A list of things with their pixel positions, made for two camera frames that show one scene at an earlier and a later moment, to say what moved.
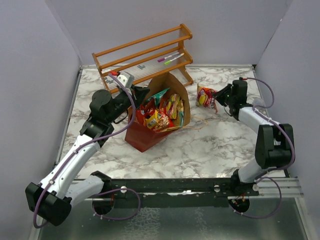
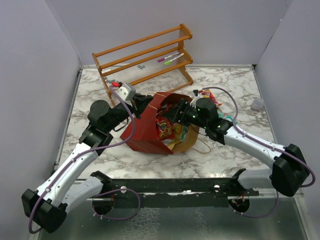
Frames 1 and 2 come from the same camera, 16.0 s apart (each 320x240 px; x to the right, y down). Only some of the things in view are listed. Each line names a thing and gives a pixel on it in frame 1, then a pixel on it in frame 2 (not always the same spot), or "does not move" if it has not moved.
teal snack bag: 157,96 to 225,116
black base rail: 176,192 does not move
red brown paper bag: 140,136 to 143,135
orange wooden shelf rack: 146,59 does not move
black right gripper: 218,95 to 183,106
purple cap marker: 164,58 does not move
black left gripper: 137,94 to 139,103
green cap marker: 166,62 does not move
